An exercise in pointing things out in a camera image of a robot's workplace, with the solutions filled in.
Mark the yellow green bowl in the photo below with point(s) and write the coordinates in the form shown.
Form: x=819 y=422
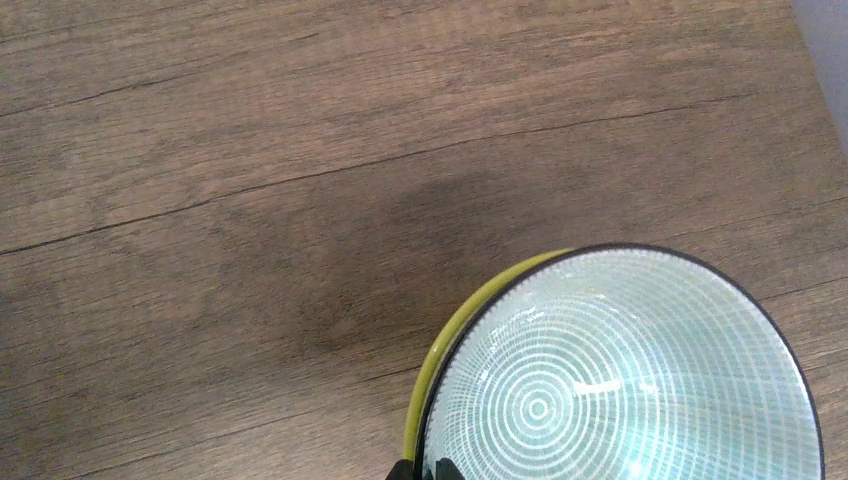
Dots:
x=438 y=351

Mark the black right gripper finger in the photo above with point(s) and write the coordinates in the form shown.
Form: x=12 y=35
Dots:
x=405 y=469

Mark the pale green glass bowl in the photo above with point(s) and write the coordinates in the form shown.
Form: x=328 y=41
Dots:
x=622 y=361

